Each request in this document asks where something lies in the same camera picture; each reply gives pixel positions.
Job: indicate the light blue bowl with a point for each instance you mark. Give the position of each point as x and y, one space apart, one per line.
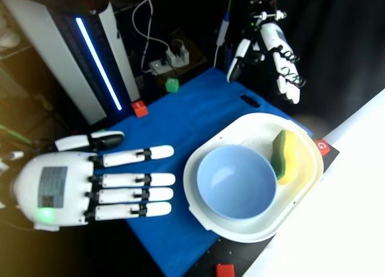
237 184

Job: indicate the yellow and green sponge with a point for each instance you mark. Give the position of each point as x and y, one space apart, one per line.
288 160

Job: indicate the blue table cloth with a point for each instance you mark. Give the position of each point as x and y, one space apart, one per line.
180 123

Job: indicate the green block letter C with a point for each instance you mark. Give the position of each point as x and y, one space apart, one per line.
172 85

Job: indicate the red block letter I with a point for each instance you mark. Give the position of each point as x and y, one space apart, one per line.
139 109

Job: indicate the small white power adapter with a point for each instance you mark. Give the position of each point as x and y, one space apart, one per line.
158 66

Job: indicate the white power strip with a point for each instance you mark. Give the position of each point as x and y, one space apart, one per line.
177 56

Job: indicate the white perforated plastic tray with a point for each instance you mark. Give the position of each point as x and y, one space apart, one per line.
303 175

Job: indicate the red block letter G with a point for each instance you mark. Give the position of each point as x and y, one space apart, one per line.
322 146

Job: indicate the plain red block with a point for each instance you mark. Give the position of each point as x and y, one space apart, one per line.
225 271

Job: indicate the white tower with blue light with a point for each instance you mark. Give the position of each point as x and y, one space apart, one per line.
45 48

